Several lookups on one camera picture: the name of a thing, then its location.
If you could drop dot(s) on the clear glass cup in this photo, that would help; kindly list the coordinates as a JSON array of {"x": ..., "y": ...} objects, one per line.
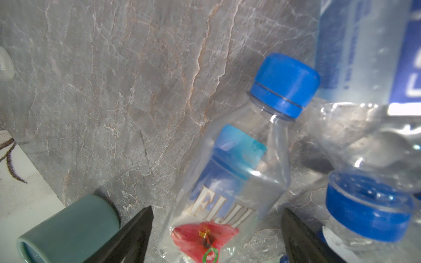
[{"x": 7, "y": 65}]

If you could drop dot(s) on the teal cup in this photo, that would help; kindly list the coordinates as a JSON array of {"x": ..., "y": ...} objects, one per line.
[{"x": 72, "y": 235}]

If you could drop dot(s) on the tall clear blue print bottle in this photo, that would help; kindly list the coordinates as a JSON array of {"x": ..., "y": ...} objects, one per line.
[{"x": 369, "y": 52}]

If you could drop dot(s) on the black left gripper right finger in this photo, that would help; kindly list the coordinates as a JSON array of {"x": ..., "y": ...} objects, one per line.
[{"x": 302, "y": 244}]

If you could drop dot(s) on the blue label bottle white cap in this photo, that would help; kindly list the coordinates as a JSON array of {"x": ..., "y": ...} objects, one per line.
[{"x": 374, "y": 191}]

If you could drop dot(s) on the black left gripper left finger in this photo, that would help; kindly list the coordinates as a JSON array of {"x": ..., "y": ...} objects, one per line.
[{"x": 130, "y": 244}]

